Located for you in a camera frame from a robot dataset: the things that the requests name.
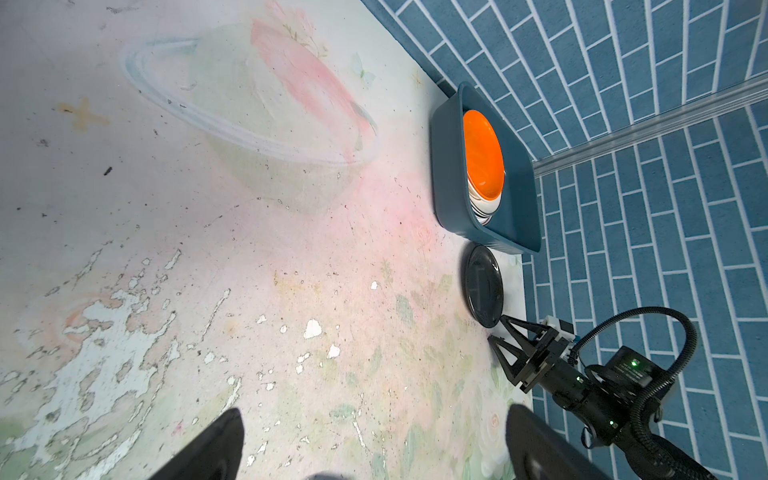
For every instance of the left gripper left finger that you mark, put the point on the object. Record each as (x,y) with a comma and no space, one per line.
(215,453)

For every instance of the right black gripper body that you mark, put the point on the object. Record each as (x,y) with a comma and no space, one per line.
(545,367)

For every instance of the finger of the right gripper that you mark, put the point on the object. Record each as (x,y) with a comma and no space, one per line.
(530,337)
(514,359)

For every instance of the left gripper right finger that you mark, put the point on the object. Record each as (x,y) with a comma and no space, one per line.
(538,452)

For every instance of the cream plate black brushstroke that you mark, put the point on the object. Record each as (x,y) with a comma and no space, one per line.
(483,208)

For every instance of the small orange plate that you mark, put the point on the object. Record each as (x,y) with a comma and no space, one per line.
(483,155)

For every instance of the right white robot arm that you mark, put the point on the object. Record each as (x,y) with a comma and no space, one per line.
(616,401)

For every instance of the teal plastic bin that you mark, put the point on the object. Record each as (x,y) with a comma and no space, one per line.
(515,228)

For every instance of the small black plate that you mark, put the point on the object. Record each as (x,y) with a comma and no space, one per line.
(482,285)

